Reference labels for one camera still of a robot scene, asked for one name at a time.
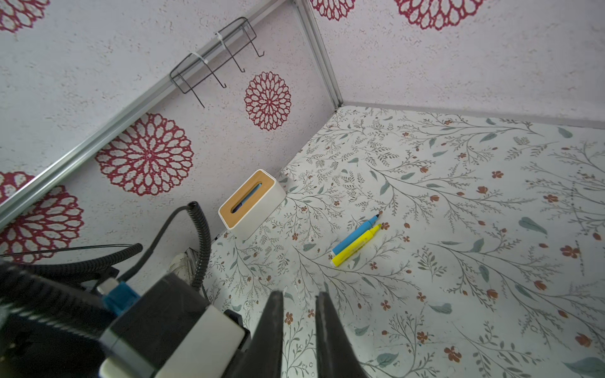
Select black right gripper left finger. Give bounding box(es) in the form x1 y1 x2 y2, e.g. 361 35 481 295
224 291 284 377

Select blue highlighter pen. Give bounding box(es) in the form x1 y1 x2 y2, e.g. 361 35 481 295
332 214 380 256

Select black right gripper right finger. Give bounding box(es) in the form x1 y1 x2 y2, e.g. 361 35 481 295
315 292 367 378

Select black wire wall rack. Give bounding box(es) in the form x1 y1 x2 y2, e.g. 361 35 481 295
169 17 265 108

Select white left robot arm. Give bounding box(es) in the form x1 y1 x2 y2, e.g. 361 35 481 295
1 243 143 377

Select white wooden tissue box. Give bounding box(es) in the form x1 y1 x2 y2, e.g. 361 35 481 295
218 169 286 241

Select yellow highlighter pen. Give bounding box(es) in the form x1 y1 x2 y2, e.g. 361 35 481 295
332 225 382 267

